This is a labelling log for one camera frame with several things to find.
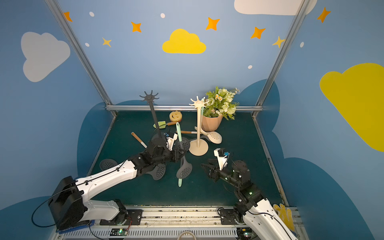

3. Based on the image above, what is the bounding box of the grey skimmer mint handle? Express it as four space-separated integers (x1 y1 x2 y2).
176 123 193 180
176 138 193 187
147 164 166 181

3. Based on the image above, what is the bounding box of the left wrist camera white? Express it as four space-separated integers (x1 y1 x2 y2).
167 134 178 151

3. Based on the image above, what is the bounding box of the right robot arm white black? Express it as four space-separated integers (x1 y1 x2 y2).
201 160 297 240

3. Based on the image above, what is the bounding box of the dark grey utensil rack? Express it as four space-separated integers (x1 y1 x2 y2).
140 91 169 150

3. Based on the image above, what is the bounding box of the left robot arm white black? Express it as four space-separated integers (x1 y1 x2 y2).
48 138 190 231

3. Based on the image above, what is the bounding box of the yellow blue work glove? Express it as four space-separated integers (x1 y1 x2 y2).
273 204 295 232

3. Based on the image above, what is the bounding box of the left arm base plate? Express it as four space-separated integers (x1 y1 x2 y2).
100 209 143 226

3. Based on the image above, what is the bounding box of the cream skimmer wooden handle right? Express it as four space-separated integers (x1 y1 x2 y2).
181 131 223 144

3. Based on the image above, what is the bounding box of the cream utensil rack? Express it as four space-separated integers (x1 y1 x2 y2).
189 96 209 156

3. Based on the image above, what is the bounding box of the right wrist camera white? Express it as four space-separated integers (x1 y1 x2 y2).
214 148 230 171

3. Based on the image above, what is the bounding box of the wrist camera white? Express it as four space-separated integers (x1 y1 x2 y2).
167 134 178 151
214 148 230 171

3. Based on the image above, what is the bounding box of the cream skimmer wooden handle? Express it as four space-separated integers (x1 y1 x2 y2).
181 131 223 144
131 132 148 148

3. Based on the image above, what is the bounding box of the yellow smiley sponge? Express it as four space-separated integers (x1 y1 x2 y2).
169 111 183 122

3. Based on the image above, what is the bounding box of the grey skimmer far left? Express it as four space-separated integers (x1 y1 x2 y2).
99 159 118 171

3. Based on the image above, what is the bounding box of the cream skimmer wooden handle left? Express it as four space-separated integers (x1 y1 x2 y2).
131 132 148 148

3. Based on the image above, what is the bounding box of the small green trowel wooden handle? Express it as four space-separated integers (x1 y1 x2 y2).
153 121 177 129

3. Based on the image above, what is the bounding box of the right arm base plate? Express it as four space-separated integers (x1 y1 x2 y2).
217 208 245 225

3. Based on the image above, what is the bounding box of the pink pot with flowers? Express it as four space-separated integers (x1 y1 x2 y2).
202 87 239 132

